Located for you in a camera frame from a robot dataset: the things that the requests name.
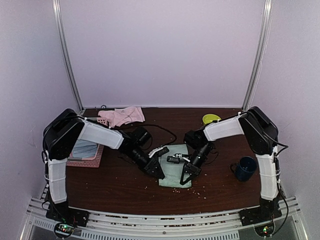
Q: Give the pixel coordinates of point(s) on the green towel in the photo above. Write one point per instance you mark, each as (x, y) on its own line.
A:
(173, 171)

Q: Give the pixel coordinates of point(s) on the left aluminium frame post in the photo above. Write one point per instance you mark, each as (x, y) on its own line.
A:
(65, 53)

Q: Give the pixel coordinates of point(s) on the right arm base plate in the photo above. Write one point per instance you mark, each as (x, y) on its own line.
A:
(256, 215)

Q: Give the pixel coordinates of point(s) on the folded blue towel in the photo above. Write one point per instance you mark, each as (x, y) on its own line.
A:
(84, 149)

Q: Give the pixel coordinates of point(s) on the right round circuit board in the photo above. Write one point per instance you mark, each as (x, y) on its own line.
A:
(265, 230)

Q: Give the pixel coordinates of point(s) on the yellow-green bowl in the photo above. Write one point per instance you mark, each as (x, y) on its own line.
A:
(210, 118)

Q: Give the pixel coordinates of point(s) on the right aluminium frame post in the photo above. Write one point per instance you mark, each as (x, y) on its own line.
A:
(261, 47)

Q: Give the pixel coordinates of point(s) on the dark blue mug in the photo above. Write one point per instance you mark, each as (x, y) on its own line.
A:
(244, 169)

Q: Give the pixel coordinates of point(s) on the left round circuit board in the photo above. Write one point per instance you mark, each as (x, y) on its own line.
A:
(63, 230)

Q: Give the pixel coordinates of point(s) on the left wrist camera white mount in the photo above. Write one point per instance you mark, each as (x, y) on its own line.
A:
(158, 152)

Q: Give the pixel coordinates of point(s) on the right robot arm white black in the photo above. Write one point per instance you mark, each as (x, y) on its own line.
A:
(262, 137)

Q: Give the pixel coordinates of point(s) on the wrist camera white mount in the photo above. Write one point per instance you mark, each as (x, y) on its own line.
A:
(158, 152)
(178, 158)

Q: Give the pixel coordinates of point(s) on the aluminium frame post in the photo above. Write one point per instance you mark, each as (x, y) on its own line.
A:
(65, 53)
(261, 47)

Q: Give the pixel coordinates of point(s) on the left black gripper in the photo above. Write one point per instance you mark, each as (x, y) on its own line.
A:
(154, 164)

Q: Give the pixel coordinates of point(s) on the front aluminium rail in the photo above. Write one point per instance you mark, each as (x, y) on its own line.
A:
(222, 225)

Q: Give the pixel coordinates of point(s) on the pink plastic basket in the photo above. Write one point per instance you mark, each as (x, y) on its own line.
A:
(93, 162)

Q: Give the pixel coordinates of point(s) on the round circuit board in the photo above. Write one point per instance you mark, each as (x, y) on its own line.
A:
(63, 230)
(265, 230)

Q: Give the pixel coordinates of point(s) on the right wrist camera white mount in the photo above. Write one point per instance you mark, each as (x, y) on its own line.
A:
(178, 158)

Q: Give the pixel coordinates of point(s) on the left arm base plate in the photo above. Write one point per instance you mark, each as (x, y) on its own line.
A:
(71, 216)

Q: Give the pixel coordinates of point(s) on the pink towel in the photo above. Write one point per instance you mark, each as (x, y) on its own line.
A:
(122, 116)

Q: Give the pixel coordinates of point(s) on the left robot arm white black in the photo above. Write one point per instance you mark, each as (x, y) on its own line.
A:
(60, 137)

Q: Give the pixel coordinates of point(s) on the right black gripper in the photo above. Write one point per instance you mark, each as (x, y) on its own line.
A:
(192, 169)

